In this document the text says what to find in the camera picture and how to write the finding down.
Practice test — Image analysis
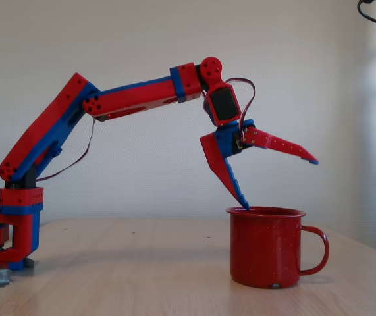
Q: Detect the red enamel mug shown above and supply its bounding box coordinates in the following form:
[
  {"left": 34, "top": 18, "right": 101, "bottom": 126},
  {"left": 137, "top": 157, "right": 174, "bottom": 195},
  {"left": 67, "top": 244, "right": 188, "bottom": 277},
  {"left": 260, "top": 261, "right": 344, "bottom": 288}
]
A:
[{"left": 225, "top": 206, "right": 330, "bottom": 290}]

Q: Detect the red black gripper servo cable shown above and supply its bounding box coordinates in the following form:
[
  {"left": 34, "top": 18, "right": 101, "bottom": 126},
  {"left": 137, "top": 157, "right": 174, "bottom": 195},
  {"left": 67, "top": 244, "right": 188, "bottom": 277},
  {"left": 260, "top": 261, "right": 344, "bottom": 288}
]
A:
[{"left": 223, "top": 77, "right": 257, "bottom": 133}]

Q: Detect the thin arm servo cable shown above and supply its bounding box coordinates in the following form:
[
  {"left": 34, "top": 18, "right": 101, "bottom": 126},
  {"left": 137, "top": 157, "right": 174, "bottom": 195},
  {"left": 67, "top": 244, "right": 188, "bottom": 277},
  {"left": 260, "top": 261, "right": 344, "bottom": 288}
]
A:
[{"left": 36, "top": 117, "right": 95, "bottom": 182}]

